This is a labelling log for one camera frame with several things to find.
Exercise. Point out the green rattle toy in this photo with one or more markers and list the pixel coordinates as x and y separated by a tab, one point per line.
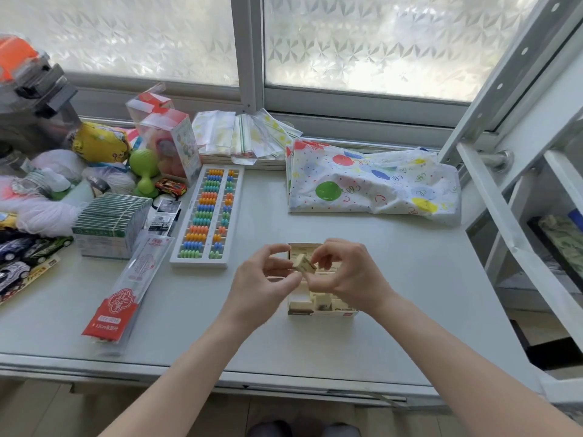
145	170

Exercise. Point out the person's legs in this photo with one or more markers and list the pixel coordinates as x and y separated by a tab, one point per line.
300	430

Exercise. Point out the white metal shelf rack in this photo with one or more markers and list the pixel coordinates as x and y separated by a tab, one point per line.
519	186

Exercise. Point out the pack of toy cars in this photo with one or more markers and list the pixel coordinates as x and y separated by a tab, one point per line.
22	266

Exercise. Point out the clear box with red lid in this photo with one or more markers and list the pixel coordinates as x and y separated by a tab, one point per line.
148	102

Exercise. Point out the stack of green white boxes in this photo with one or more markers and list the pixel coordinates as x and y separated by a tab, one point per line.
109	222

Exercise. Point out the green patterned box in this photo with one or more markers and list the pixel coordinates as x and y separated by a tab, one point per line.
562	243

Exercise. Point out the red toy car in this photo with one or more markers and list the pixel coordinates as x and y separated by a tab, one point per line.
171	187

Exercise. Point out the small cream puzzle block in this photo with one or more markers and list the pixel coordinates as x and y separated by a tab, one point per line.
304	263

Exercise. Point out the black and white photo cards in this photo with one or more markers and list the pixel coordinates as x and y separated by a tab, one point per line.
164	218

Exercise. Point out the person's right thumb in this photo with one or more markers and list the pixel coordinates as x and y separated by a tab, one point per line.
319	279

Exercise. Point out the pile of clear zip bags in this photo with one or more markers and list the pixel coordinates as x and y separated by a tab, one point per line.
241	134

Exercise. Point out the white abacus with colourful beads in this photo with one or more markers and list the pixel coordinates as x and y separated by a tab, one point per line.
207	216

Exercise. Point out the clear ruler pack red label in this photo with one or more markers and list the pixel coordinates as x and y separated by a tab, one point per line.
127	291

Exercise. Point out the person's left hand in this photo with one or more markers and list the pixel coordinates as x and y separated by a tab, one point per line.
255	293

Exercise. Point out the orange and grey toy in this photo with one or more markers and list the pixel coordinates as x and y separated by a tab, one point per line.
27	72

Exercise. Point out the person's right forearm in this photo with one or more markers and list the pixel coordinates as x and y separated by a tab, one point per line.
464	373

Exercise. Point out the yellow snack packet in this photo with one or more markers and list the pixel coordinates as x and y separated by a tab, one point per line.
100	143

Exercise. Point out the person's left forearm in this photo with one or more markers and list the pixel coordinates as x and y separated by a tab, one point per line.
182	382

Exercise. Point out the person's left thumb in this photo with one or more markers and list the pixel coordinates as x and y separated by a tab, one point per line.
287	279

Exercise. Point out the clear box with pink toy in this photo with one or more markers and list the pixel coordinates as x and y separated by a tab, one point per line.
173	145

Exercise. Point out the box of cream puzzle blocks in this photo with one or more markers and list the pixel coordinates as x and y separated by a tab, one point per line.
321	305

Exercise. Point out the grey window frame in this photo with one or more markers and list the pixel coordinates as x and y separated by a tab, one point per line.
248	54

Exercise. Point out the white balloon print bag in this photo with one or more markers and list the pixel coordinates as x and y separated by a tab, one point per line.
373	181

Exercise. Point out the person's right hand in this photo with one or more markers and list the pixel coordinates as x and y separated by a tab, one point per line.
355	279

